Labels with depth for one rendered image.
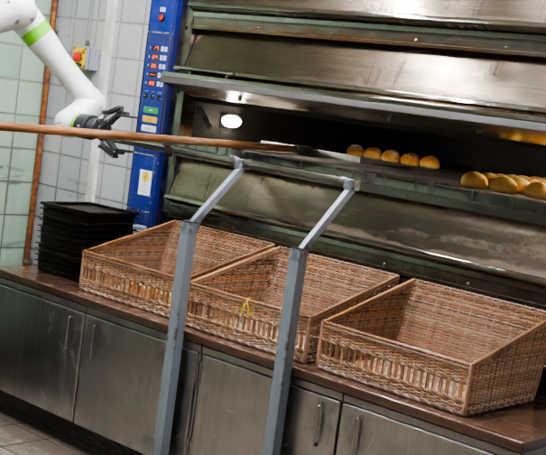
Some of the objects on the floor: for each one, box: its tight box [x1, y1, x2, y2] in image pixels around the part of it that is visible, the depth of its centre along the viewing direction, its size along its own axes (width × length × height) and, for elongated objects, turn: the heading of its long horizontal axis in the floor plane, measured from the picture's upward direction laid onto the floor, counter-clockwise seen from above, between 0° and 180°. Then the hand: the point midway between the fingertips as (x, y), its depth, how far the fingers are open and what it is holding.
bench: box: [0, 265, 546, 455], centre depth 400 cm, size 56×242×58 cm
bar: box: [112, 139, 360, 455], centre depth 392 cm, size 31×127×118 cm
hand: (129, 134), depth 403 cm, fingers open, 12 cm apart
